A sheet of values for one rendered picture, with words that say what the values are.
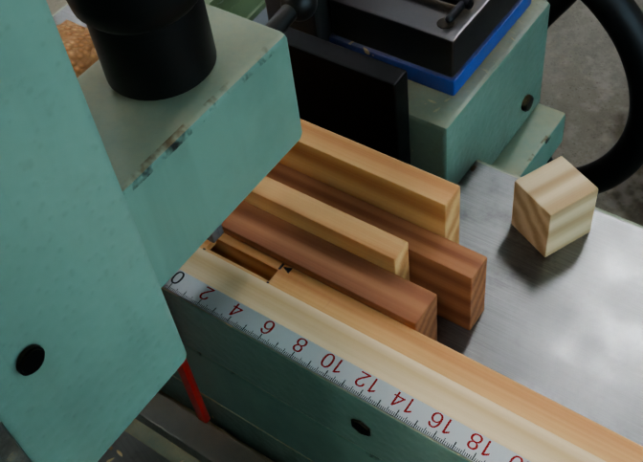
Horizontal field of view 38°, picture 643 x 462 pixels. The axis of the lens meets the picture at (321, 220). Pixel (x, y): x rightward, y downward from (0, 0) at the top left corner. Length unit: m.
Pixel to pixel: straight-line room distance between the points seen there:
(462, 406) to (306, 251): 0.13
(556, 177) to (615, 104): 1.43
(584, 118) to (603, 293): 1.41
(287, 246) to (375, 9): 0.15
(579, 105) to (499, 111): 1.36
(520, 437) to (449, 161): 0.19
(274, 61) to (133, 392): 0.16
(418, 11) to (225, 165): 0.18
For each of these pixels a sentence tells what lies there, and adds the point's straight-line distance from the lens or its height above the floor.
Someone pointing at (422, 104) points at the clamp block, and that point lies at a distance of 0.56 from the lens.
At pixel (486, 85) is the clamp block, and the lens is 0.58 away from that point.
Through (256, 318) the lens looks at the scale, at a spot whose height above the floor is 0.96.
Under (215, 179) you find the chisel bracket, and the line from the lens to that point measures 0.43.
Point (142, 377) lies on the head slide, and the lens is 0.39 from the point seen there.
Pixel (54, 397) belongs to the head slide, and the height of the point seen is 1.06.
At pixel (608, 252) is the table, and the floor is 0.90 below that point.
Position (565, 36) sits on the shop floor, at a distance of 2.13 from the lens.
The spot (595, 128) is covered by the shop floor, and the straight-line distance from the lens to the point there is 1.92.
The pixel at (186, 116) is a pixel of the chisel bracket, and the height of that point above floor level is 1.07.
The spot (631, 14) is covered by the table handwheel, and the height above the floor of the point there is 0.91.
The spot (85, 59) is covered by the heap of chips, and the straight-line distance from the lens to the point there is 0.72.
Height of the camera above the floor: 1.34
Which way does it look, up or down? 50 degrees down
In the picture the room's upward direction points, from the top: 9 degrees counter-clockwise
